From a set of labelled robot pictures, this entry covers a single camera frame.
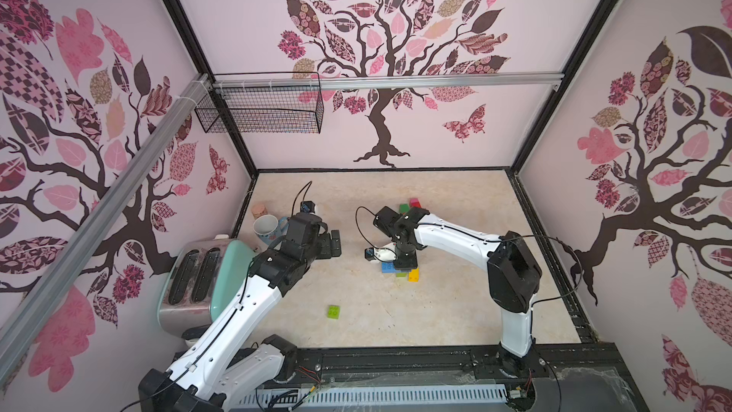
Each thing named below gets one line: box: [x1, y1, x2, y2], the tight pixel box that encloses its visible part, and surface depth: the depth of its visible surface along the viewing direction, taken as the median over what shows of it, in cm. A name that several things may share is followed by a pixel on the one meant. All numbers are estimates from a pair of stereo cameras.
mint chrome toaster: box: [158, 234, 256, 339], surface depth 74 cm
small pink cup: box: [251, 204, 268, 220], surface depth 97 cm
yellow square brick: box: [406, 267, 421, 283], surface depth 90 cm
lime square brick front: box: [326, 305, 341, 320], surface depth 83 cm
